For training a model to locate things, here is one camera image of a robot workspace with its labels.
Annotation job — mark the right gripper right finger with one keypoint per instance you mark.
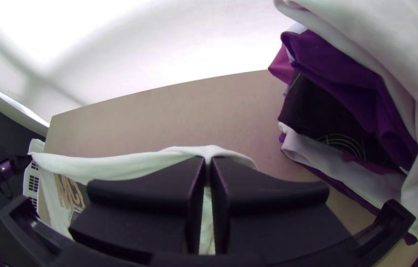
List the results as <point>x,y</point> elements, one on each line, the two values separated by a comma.
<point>268,215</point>

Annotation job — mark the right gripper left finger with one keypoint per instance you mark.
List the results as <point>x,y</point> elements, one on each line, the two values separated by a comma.
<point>138,215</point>

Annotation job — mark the white t-shirt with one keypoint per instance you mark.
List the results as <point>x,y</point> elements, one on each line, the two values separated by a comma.
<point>119,165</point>

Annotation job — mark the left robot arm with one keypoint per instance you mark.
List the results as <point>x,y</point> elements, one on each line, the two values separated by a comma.
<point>1,168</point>

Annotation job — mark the white laundry basket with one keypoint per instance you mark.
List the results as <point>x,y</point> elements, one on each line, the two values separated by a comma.
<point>33,181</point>

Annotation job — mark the pile of folded clothes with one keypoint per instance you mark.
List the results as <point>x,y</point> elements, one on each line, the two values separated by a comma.
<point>342,74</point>

